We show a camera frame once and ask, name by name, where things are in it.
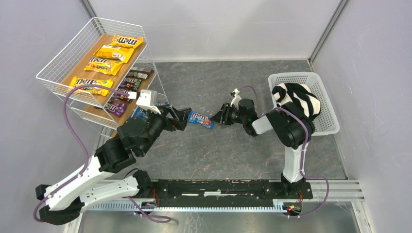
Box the blue m&m bag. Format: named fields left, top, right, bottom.
left=156, top=101, right=169, bottom=106
left=188, top=111, right=214, bottom=130
left=131, top=107, right=148, bottom=119

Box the purple brown M&M bag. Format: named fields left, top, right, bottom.
left=111, top=87, right=136, bottom=103

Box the yellow M&M bag bottom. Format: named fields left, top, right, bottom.
left=93, top=45, right=134, bottom=63

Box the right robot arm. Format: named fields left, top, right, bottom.
left=211, top=99, right=314, bottom=196

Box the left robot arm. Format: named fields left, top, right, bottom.
left=33, top=105, right=192, bottom=225

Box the blue M&M bag on shelf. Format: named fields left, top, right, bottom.
left=156, top=101, right=169, bottom=106

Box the brown M&M bag on shelf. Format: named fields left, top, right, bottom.
left=126, top=68, right=155, bottom=80

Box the yellow M&M bag top shelf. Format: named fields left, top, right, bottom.
left=109, top=35, right=144, bottom=49

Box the black white striped cloth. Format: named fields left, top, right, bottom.
left=272, top=83, right=321, bottom=120

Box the white plastic basket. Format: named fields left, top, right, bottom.
left=268, top=72, right=340, bottom=136

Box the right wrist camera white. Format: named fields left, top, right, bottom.
left=230, top=88, right=242, bottom=109

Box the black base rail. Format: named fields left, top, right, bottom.
left=80, top=180, right=364, bottom=216

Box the white wire shelf rack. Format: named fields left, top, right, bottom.
left=36, top=17, right=169, bottom=153

